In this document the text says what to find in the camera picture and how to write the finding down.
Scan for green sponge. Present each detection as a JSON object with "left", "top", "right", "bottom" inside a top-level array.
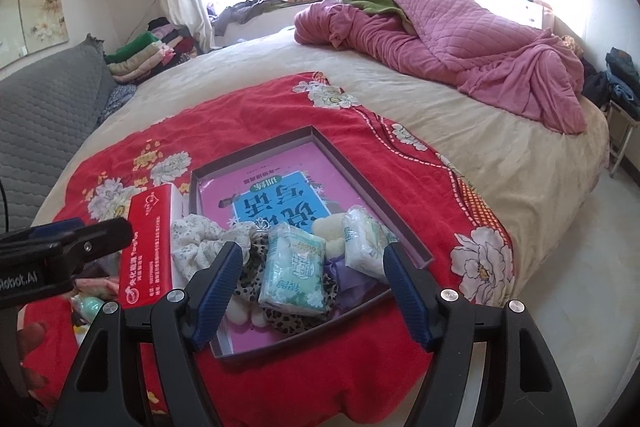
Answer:
[{"left": 70, "top": 296, "right": 108, "bottom": 325}]

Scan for dark clothes pile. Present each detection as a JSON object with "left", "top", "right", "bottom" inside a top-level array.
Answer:
[{"left": 582, "top": 48, "right": 640, "bottom": 112}]

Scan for black cable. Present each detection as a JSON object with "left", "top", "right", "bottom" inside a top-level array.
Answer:
[{"left": 0, "top": 179, "right": 11, "bottom": 233}]

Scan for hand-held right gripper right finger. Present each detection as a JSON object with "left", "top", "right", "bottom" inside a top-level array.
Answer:
[{"left": 382, "top": 241, "right": 581, "bottom": 427}]

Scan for red tissue pack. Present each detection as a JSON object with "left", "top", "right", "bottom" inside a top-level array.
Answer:
[{"left": 117, "top": 182, "right": 188, "bottom": 308}]

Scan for pink cloth roll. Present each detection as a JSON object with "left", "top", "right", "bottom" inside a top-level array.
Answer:
[{"left": 72, "top": 276, "right": 121, "bottom": 300}]

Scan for grey quilted headboard cover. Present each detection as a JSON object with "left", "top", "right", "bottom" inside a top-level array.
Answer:
[{"left": 0, "top": 34, "right": 117, "bottom": 228}]

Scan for leopard print scrunchie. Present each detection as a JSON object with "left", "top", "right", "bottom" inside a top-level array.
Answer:
[{"left": 232, "top": 234, "right": 346, "bottom": 335}]

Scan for pink quilted duvet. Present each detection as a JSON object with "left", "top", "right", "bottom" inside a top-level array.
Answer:
[{"left": 294, "top": 0, "right": 588, "bottom": 135}]

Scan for stack of folded clothes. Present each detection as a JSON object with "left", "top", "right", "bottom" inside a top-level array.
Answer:
[{"left": 102, "top": 17, "right": 206, "bottom": 84}]

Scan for red floral blanket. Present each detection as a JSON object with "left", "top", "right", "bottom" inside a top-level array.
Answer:
[{"left": 37, "top": 73, "right": 516, "bottom": 418}]

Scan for person's left hand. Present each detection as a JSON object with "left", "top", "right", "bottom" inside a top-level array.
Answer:
[{"left": 17, "top": 321, "right": 51, "bottom": 388}]

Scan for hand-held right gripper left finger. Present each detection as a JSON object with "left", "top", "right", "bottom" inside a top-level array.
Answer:
[{"left": 60, "top": 241, "right": 246, "bottom": 427}]

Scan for green tissue packet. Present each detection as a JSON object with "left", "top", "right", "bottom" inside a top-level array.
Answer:
[{"left": 257, "top": 224, "right": 328, "bottom": 318}]

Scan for teddy bear purple dress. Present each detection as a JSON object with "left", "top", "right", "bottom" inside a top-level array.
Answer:
[{"left": 320, "top": 212, "right": 391, "bottom": 308}]

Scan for dark patterned cloth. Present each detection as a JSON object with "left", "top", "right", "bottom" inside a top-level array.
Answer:
[{"left": 97, "top": 83, "right": 138, "bottom": 122}]

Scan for wall picture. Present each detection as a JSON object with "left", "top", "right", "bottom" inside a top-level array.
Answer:
[{"left": 0, "top": 0, "right": 68, "bottom": 68}]

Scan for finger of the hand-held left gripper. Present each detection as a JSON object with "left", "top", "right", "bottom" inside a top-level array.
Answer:
[
  {"left": 0, "top": 218, "right": 85, "bottom": 248},
  {"left": 60, "top": 217, "right": 135, "bottom": 265}
]

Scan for white floral scrunchie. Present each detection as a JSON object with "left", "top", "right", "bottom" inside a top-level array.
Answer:
[{"left": 170, "top": 214, "right": 261, "bottom": 283}]

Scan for white nightstand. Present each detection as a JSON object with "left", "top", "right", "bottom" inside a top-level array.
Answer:
[{"left": 515, "top": 0, "right": 558, "bottom": 30}]

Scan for white tissue packet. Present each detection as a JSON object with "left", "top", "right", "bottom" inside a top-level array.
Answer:
[{"left": 342, "top": 204, "right": 396, "bottom": 280}]

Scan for white stool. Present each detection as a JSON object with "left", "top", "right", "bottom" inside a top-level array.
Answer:
[{"left": 607, "top": 99, "right": 640, "bottom": 180}]

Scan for grey shallow box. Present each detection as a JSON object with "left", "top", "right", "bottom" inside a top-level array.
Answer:
[{"left": 189, "top": 125, "right": 433, "bottom": 360}]

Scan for grey crumpled clothes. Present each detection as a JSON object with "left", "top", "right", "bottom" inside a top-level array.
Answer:
[{"left": 207, "top": 0, "right": 286, "bottom": 32}]

